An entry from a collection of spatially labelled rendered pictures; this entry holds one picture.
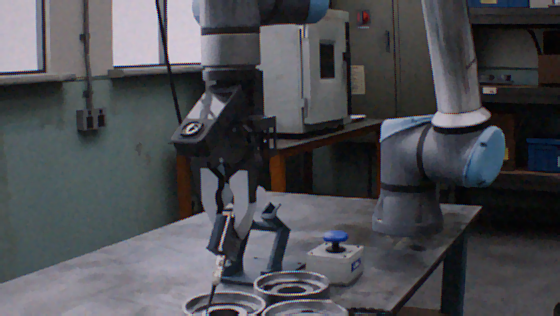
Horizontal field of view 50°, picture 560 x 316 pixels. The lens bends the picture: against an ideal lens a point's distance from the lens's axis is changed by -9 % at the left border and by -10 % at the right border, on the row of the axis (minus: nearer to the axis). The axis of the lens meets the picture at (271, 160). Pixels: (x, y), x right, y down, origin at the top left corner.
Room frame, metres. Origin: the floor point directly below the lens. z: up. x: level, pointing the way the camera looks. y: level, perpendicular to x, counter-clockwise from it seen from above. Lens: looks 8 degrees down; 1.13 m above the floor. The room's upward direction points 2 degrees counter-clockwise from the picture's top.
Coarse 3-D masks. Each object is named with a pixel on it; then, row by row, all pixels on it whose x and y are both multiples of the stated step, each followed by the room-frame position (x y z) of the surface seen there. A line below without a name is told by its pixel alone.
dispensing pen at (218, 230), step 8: (232, 200) 0.82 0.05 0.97; (224, 216) 0.80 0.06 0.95; (216, 224) 0.79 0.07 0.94; (224, 224) 0.79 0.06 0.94; (216, 232) 0.79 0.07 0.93; (216, 240) 0.78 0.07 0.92; (208, 248) 0.78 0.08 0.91; (216, 248) 0.77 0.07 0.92; (224, 256) 0.78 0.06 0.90; (216, 264) 0.78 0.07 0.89; (224, 264) 0.78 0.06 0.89; (216, 272) 0.77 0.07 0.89; (216, 280) 0.77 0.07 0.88; (216, 288) 0.77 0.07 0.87; (208, 304) 0.76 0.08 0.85
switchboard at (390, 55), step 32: (352, 0) 4.76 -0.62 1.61; (384, 0) 4.64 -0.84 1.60; (416, 0) 4.52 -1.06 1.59; (352, 32) 4.76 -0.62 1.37; (384, 32) 4.64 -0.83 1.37; (416, 32) 4.53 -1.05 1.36; (352, 64) 4.77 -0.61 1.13; (384, 64) 4.65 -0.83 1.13; (416, 64) 4.53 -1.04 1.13; (352, 96) 4.77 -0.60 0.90; (384, 96) 4.65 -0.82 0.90; (416, 96) 4.53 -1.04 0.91
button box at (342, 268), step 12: (312, 252) 0.99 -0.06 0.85; (324, 252) 0.99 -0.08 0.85; (336, 252) 0.98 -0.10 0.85; (348, 252) 0.98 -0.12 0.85; (360, 252) 1.00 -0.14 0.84; (312, 264) 0.98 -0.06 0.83; (324, 264) 0.97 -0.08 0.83; (336, 264) 0.96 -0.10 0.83; (348, 264) 0.95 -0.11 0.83; (360, 264) 1.00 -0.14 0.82; (336, 276) 0.96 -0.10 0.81; (348, 276) 0.95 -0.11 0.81
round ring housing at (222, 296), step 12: (192, 300) 0.80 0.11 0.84; (204, 300) 0.81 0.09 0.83; (216, 300) 0.82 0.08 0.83; (228, 300) 0.82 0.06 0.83; (240, 300) 0.82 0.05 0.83; (252, 300) 0.81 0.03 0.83; (192, 312) 0.78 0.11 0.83; (204, 312) 0.78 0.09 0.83; (216, 312) 0.79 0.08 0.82; (228, 312) 0.79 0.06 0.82; (240, 312) 0.78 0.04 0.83
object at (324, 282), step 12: (264, 276) 0.89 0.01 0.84; (276, 276) 0.90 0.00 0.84; (288, 276) 0.91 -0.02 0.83; (300, 276) 0.91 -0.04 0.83; (312, 276) 0.90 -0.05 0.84; (324, 276) 0.88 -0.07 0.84; (276, 288) 0.87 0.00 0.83; (288, 288) 0.88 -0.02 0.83; (300, 288) 0.87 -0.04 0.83; (312, 288) 0.86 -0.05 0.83; (324, 288) 0.83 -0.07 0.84; (264, 300) 0.82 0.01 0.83; (276, 300) 0.81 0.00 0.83; (288, 300) 0.81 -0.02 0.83; (324, 300) 0.83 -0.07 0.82
